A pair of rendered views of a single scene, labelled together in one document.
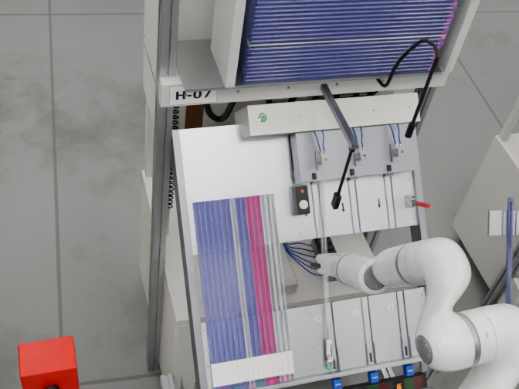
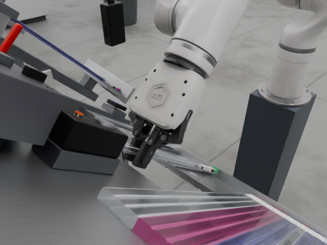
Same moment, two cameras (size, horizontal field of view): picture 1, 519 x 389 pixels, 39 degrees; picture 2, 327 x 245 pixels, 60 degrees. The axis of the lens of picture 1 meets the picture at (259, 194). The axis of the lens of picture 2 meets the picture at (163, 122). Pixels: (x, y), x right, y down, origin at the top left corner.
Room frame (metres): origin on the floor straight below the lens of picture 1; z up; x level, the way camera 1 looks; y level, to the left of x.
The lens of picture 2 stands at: (1.39, 0.12, 1.24)
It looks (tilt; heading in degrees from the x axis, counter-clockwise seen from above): 36 degrees down; 246
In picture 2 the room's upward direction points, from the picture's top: straight up
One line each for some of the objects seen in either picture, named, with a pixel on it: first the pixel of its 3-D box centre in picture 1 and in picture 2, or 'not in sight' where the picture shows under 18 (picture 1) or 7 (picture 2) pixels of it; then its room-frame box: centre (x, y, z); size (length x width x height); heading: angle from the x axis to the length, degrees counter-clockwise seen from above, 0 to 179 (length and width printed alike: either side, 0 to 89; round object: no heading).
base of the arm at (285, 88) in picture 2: not in sight; (289, 71); (0.59, -0.55, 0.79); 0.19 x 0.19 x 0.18
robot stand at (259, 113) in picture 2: not in sight; (263, 160); (0.59, -0.55, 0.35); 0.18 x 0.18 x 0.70; 20
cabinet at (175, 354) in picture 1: (249, 281); not in sight; (1.64, -0.02, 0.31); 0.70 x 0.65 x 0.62; 113
